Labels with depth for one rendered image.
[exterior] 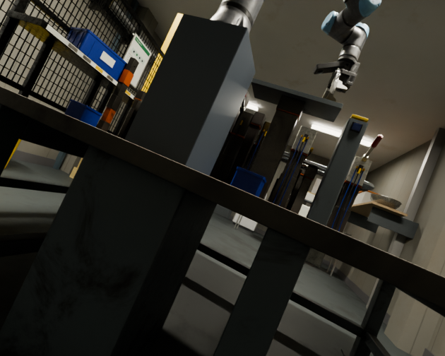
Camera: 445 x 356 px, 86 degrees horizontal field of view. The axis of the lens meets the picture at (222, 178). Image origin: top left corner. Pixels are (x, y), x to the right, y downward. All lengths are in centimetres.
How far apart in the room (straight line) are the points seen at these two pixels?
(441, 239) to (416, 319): 81
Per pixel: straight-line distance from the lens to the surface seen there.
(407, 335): 325
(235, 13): 84
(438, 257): 322
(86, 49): 156
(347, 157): 101
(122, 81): 163
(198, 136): 62
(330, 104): 103
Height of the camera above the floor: 68
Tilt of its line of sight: 3 degrees up
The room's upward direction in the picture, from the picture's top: 24 degrees clockwise
